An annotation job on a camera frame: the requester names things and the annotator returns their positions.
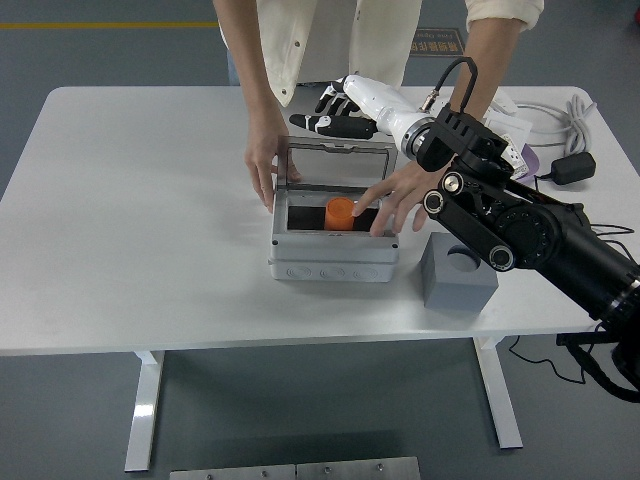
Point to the person's left hand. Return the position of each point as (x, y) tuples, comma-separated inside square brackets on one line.
[(407, 187)]

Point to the orange cylindrical battery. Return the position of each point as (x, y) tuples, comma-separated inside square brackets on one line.
[(337, 215)]

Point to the person's left forearm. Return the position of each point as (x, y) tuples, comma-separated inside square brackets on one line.
[(485, 75)]

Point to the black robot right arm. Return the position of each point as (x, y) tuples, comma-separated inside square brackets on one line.
[(550, 235)]

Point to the white table leg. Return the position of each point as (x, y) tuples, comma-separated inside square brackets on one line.
[(145, 400), (500, 400)]

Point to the person's right hand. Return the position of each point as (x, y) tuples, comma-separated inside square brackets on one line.
[(262, 160)]

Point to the person's torso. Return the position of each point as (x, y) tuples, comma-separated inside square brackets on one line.
[(325, 35)]

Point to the smoky transparent box lid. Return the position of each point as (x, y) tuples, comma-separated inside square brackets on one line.
[(337, 142)]

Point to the grey junction box base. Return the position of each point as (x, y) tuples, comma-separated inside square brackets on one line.
[(335, 274)]

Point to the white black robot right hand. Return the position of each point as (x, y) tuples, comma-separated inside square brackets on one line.
[(385, 107)]

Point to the black power adapter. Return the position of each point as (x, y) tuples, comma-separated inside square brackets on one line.
[(572, 169)]

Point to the grey metal plate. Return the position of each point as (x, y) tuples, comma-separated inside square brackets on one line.
[(230, 473), (357, 470)]

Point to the person's right forearm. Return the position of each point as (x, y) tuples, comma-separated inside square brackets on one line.
[(245, 65)]

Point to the square white packet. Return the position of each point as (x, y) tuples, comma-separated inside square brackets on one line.
[(515, 129)]

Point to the grey foam holder block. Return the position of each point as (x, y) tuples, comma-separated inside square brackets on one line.
[(450, 290)]

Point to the black floor sign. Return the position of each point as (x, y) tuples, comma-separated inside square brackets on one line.
[(435, 42)]

